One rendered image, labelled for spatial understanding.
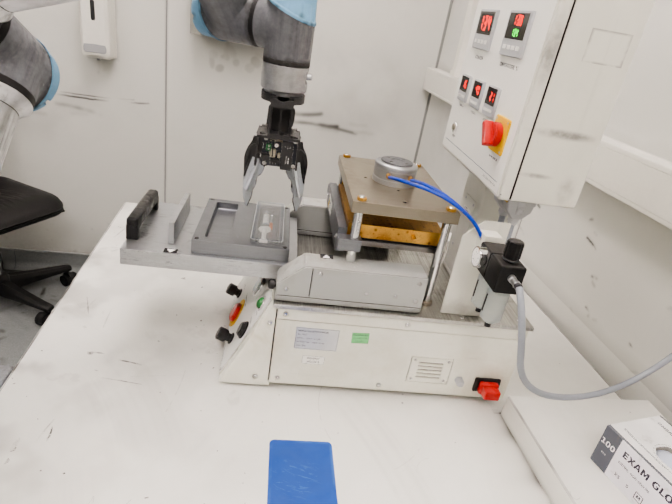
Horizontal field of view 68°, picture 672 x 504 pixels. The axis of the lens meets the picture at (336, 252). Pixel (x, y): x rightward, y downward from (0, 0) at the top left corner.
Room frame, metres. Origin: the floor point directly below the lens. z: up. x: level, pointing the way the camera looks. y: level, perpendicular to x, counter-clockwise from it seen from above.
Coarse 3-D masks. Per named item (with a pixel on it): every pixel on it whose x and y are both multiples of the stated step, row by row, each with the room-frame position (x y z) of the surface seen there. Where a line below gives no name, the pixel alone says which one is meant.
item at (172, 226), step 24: (168, 216) 0.87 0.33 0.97; (192, 216) 0.89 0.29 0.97; (144, 240) 0.76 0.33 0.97; (168, 240) 0.76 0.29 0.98; (144, 264) 0.72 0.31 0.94; (168, 264) 0.73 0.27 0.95; (192, 264) 0.73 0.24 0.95; (216, 264) 0.74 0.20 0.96; (240, 264) 0.75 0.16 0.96; (264, 264) 0.75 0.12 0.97
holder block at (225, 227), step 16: (208, 208) 0.88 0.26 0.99; (224, 208) 0.93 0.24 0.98; (240, 208) 0.91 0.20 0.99; (288, 208) 0.96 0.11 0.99; (208, 224) 0.81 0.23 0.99; (224, 224) 0.86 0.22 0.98; (240, 224) 0.84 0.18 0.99; (288, 224) 0.88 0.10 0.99; (192, 240) 0.74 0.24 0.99; (208, 240) 0.75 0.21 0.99; (224, 240) 0.76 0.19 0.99; (240, 240) 0.77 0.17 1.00; (288, 240) 0.80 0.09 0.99; (240, 256) 0.76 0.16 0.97; (256, 256) 0.76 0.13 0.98; (272, 256) 0.76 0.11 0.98; (288, 256) 0.77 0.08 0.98
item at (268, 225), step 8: (264, 208) 0.91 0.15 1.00; (272, 208) 0.92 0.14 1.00; (280, 208) 0.93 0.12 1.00; (256, 216) 0.87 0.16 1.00; (264, 216) 0.87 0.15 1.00; (272, 216) 0.88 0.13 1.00; (280, 216) 0.89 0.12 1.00; (256, 224) 0.83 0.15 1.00; (264, 224) 0.84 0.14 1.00; (272, 224) 0.84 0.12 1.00; (280, 224) 0.85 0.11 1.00; (256, 232) 0.79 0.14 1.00; (264, 232) 0.80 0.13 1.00; (272, 232) 0.81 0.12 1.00; (280, 232) 0.81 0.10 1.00; (272, 240) 0.77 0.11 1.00; (280, 240) 0.78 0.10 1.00
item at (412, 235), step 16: (368, 224) 0.79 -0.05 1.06; (384, 224) 0.80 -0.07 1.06; (400, 224) 0.81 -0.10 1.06; (416, 224) 0.83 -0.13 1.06; (432, 224) 0.84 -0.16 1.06; (368, 240) 0.79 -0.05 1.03; (384, 240) 0.79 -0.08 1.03; (400, 240) 0.79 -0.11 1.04; (416, 240) 0.78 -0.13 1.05; (432, 240) 0.80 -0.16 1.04
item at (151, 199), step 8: (152, 192) 0.88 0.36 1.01; (144, 200) 0.83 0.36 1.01; (152, 200) 0.85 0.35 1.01; (136, 208) 0.79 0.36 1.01; (144, 208) 0.80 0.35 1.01; (152, 208) 0.85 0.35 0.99; (128, 216) 0.76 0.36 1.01; (136, 216) 0.76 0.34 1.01; (144, 216) 0.80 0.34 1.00; (128, 224) 0.75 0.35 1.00; (136, 224) 0.75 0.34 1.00; (128, 232) 0.75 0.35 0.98; (136, 232) 0.75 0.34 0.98
